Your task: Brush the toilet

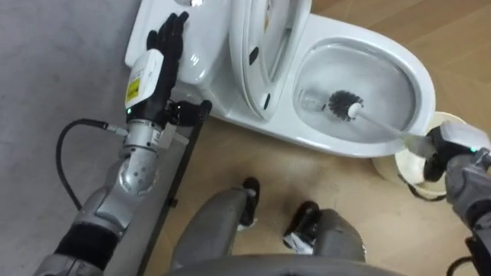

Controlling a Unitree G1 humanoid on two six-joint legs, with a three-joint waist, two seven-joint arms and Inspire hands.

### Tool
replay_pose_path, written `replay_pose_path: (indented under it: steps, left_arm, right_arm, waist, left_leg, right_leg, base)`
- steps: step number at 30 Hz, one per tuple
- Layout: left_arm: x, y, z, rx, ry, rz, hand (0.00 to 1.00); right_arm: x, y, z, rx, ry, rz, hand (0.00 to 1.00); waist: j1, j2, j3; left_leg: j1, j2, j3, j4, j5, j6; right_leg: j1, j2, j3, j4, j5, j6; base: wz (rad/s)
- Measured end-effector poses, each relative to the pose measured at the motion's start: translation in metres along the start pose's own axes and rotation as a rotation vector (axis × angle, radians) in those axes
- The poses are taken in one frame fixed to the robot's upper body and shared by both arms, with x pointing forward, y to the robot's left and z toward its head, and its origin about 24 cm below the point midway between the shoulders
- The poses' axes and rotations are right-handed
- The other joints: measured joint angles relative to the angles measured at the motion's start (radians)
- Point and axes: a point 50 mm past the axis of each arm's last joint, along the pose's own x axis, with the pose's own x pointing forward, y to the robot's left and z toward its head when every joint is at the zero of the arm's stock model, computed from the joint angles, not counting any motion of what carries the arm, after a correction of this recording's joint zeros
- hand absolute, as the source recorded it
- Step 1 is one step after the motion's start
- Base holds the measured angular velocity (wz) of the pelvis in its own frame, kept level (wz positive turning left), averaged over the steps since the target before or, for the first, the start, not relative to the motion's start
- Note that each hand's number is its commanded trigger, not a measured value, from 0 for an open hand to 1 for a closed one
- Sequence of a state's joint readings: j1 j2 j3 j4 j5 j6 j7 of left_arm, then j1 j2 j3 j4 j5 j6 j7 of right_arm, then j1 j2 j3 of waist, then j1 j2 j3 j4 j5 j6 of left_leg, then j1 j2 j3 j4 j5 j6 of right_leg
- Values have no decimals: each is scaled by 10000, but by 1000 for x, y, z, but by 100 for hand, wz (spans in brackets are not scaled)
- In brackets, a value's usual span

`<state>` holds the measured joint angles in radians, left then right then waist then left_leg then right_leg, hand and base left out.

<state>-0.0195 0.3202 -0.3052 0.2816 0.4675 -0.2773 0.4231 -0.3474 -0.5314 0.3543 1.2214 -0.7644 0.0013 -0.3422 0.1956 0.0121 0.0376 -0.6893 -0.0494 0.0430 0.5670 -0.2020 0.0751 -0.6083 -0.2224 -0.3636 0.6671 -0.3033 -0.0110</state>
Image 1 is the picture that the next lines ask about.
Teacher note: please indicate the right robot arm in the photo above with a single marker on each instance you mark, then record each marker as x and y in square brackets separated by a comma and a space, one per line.
[468, 184]

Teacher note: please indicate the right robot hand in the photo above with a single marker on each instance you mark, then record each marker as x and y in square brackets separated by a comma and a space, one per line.
[441, 153]

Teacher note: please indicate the white toilet brush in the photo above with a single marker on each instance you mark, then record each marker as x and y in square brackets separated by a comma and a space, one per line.
[341, 103]

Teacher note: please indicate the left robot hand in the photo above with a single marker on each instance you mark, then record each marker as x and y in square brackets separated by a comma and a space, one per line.
[144, 82]

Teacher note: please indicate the white toilet seat lid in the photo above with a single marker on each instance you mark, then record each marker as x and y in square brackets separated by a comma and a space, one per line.
[239, 57]

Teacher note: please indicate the robot legs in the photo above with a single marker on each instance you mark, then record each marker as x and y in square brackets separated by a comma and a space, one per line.
[215, 222]

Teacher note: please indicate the robot body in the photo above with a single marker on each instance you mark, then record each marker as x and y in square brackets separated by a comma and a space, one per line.
[284, 268]

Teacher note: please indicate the cream toilet brush holder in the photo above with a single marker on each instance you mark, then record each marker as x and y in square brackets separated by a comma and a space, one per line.
[408, 165]

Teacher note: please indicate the white toilet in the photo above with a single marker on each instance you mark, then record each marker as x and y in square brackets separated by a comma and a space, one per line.
[307, 126]

